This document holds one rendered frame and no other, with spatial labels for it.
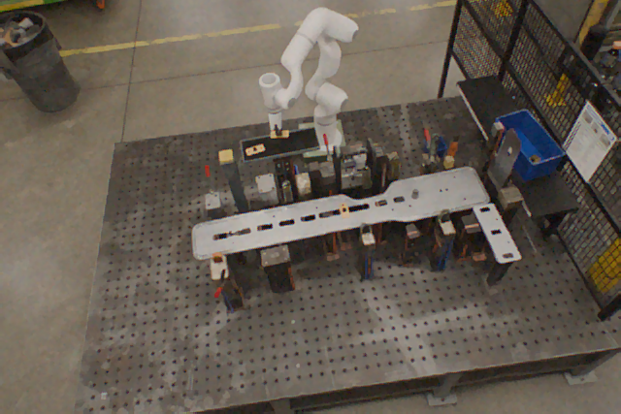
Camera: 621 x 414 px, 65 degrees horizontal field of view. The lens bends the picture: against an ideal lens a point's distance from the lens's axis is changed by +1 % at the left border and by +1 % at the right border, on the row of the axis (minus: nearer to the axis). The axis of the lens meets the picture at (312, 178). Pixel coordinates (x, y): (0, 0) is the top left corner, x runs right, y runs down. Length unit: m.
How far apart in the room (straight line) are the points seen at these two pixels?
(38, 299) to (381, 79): 3.07
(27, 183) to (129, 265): 1.83
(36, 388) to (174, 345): 1.24
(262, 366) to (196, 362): 0.30
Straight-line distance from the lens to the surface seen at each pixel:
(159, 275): 2.61
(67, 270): 3.73
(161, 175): 2.96
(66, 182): 4.18
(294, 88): 2.01
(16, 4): 5.80
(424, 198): 2.32
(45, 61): 4.48
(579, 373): 3.19
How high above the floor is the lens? 2.91
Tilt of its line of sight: 54 degrees down
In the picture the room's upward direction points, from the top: 6 degrees counter-clockwise
